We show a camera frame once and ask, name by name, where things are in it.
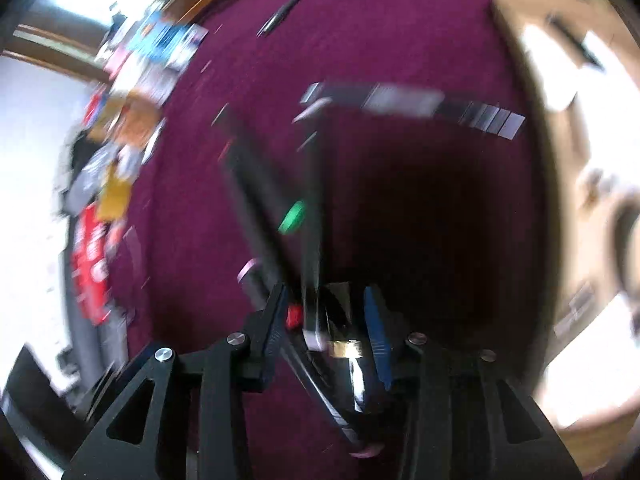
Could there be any black gold lipstick tube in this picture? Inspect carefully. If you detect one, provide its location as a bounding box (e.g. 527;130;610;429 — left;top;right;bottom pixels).
326;282;372;414

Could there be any green-capped black marker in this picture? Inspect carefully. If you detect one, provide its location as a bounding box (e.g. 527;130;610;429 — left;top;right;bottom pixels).
213;104;306;287

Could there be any red-capped black marker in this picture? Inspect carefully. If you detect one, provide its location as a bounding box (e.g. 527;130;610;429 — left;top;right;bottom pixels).
219;136;364;450

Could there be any teal-capped black marker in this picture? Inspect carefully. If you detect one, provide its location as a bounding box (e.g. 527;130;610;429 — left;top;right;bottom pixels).
300;81;525;140

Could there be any pink-capped black marker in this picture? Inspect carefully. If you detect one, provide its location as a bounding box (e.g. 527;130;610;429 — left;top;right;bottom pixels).
282;284;384;460

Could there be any red plastic bag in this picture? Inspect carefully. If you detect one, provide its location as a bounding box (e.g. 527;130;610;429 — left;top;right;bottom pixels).
72;203;110;326

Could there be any yellow packing tape roll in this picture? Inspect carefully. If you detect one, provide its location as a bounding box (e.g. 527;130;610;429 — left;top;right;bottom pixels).
96;165;132;222

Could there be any maroon velvet tablecloth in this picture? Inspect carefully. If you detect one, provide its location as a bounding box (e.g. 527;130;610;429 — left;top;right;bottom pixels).
110;0;549;382

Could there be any cardboard tray box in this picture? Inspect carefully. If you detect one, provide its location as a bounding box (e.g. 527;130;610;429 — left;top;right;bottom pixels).
490;0;639;478

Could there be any black pen on table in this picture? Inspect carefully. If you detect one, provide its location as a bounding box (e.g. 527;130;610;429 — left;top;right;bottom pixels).
256;0;302;37

